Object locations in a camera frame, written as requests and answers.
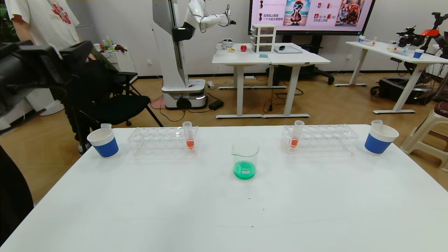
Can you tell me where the black wheeled robot base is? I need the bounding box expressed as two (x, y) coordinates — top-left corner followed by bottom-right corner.
(370, 77), (436, 105)

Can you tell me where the orange pigment test tube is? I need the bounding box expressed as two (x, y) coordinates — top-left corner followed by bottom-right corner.
(289, 120), (305, 148)
(182, 121), (195, 150)

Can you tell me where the clear glass beaker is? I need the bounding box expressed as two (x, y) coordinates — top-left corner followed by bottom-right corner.
(231, 139), (260, 180)

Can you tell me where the clear plastic test tube rack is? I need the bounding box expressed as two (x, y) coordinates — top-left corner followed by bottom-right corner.
(282, 124), (359, 154)
(127, 126), (200, 155)

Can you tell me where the white standing desk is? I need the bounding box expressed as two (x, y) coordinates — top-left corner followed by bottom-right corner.
(212, 44), (272, 119)
(334, 41), (448, 114)
(263, 43), (331, 119)

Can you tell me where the white humanoid robot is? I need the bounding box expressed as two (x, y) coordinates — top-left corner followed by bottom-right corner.
(152, 0), (237, 110)

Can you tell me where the white mini drawer unit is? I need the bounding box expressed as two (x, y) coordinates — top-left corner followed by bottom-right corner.
(251, 24), (277, 54)

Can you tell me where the grey flat tray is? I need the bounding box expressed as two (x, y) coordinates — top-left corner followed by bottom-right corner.
(274, 45), (303, 55)

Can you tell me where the black display stand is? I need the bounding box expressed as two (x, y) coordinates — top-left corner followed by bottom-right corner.
(266, 34), (335, 86)

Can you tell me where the black folding chair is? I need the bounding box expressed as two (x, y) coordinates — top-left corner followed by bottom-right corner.
(114, 72), (144, 102)

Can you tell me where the black office chair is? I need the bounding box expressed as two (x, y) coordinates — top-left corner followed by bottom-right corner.
(52, 59), (164, 147)

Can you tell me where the white low cabinet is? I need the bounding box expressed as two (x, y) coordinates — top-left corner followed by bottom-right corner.
(101, 51), (136, 75)

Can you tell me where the blue white paper cup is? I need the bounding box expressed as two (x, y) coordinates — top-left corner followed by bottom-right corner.
(364, 125), (400, 155)
(86, 128), (119, 158)

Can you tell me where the olive green jacket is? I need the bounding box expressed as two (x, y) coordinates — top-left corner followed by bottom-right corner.
(92, 50), (119, 72)

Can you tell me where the white plant pot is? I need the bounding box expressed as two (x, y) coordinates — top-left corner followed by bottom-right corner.
(24, 87), (66, 117)

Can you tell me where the beige plastic stool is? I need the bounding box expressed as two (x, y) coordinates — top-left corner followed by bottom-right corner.
(400, 101), (448, 174)

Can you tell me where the person in white t-shirt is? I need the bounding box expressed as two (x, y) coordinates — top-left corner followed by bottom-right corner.
(5, 0), (97, 154)

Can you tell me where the person in black clothes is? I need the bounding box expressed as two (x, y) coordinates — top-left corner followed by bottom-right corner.
(0, 145), (34, 245)

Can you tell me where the large wall display screen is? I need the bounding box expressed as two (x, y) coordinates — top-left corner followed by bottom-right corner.
(248, 0), (376, 36)

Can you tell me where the black camera tripod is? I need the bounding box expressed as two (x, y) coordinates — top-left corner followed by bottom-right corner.
(420, 12), (448, 53)

